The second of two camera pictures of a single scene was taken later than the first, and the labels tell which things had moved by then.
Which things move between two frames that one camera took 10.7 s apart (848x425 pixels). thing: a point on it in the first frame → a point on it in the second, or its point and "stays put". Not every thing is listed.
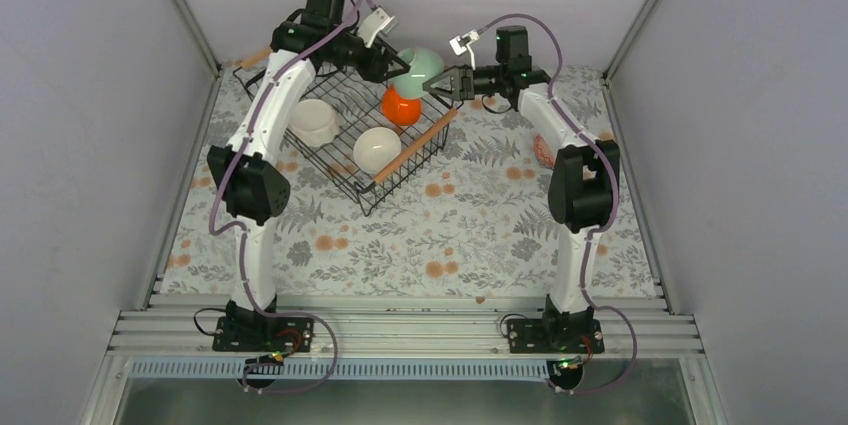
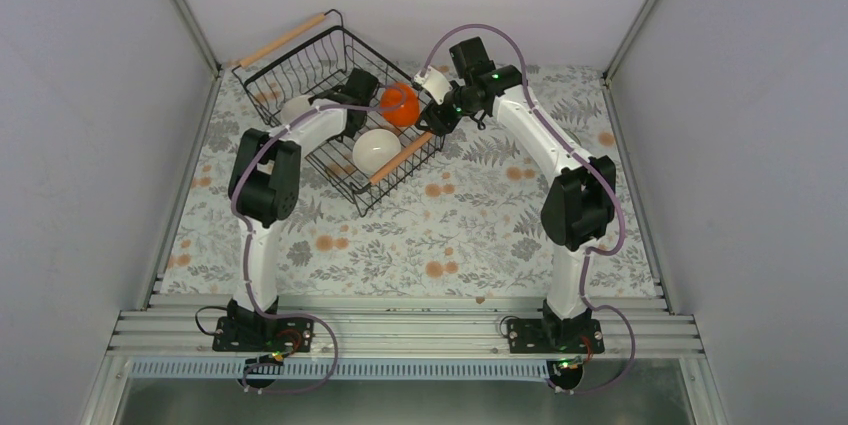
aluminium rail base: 171,336 stays put
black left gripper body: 370,71 → 362,124
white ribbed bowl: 375,148 stays put
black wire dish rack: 375,134 stays put
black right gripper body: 489,87 → 436,120
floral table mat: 476,223 stays put
